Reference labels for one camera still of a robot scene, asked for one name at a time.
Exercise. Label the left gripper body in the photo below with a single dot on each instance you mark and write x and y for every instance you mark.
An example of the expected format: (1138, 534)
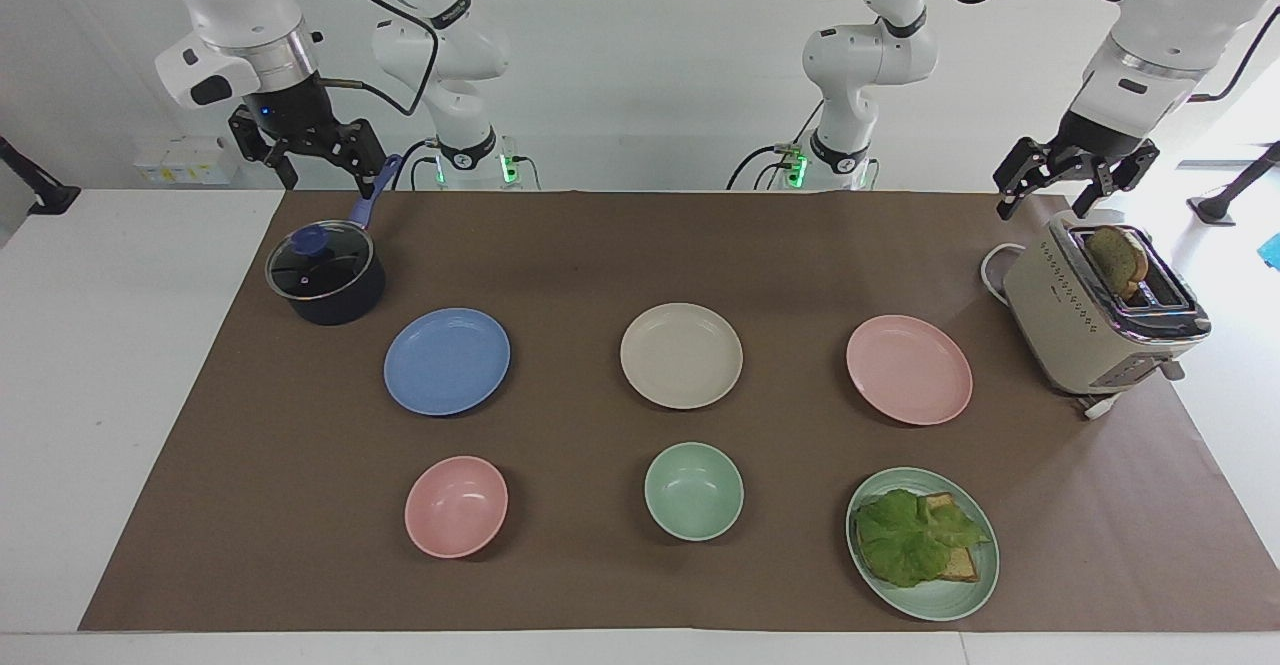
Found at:
(1090, 140)

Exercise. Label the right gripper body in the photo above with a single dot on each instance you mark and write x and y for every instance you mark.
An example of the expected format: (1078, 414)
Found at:
(295, 115)

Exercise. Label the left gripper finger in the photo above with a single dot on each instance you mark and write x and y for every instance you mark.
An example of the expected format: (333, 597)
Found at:
(1025, 170)
(1125, 173)

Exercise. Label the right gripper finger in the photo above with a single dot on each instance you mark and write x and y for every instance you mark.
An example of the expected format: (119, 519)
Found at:
(250, 135)
(362, 150)

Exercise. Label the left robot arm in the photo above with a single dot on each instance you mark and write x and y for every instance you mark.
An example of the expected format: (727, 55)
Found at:
(862, 65)

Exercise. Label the white socket box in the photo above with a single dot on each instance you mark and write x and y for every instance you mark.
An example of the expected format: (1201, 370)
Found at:
(185, 163)

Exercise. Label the dark bread slice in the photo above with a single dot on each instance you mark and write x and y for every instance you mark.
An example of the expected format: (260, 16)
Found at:
(1115, 260)

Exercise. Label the black stand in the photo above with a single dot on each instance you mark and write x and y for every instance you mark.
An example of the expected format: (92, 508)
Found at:
(40, 190)
(1235, 190)

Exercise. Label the glass lid with blue knob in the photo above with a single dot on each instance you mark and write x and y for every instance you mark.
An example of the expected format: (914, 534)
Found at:
(320, 263)

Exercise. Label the dark blue saucepan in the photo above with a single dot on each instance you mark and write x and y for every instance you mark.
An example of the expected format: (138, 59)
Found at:
(340, 300)

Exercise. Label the beige toaster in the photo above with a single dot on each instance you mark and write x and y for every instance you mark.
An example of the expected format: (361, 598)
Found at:
(1065, 330)

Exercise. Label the blue plate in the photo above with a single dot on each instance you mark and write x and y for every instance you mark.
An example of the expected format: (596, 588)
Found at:
(446, 361)

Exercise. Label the pink plate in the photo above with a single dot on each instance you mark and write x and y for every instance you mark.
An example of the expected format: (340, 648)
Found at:
(909, 369)

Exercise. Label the pink bowl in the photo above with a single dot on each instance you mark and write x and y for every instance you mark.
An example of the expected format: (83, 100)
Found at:
(456, 506)

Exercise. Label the beige plate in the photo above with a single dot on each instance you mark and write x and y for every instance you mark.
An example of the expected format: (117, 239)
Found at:
(681, 356)

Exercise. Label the green lettuce leaf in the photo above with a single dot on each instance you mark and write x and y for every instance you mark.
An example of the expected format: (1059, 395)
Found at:
(905, 540)

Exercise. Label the toasted bread slice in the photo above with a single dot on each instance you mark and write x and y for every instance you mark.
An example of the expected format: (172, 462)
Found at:
(962, 563)

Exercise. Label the green plate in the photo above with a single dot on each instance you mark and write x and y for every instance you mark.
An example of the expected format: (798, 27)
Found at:
(960, 595)

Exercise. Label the green bowl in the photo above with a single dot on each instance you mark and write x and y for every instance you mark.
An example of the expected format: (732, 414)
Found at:
(694, 491)

